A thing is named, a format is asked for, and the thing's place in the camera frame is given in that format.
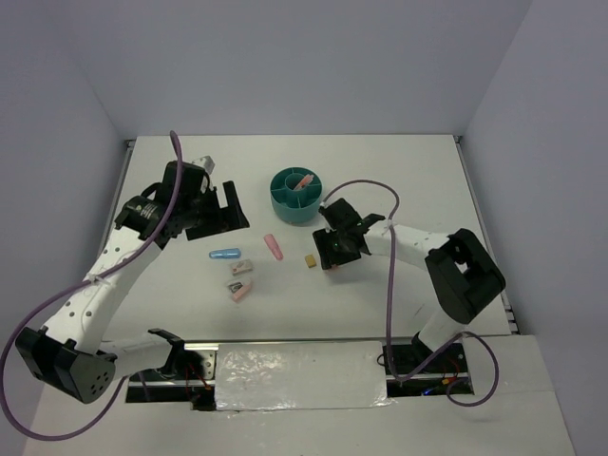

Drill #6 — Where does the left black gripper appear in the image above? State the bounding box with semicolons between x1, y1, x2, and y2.
181;180;249;241

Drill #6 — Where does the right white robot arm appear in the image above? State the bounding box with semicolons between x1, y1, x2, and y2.
313;199;506;371

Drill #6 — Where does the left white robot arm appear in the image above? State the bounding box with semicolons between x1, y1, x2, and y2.
15;156;249;404

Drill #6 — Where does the blue translucent stapler case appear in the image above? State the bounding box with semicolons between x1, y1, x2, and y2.
208;248;241;259

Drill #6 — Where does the yellow eraser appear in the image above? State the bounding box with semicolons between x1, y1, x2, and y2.
305;255;316;268

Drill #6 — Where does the pink translucent case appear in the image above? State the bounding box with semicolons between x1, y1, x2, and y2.
263;234;284;260

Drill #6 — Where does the teal round divided organizer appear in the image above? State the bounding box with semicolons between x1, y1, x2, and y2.
270;167;323;225

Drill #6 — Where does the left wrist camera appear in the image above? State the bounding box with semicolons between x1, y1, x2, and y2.
191;156;215;179

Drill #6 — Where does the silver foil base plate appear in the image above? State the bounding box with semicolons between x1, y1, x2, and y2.
215;341;390;411

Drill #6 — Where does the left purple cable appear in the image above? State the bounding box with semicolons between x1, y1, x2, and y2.
0;130;184;439

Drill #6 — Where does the purple cable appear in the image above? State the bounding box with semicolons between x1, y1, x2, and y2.
0;130;184;439
321;179;500;409

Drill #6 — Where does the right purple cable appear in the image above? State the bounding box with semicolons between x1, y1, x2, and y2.
321;179;500;409

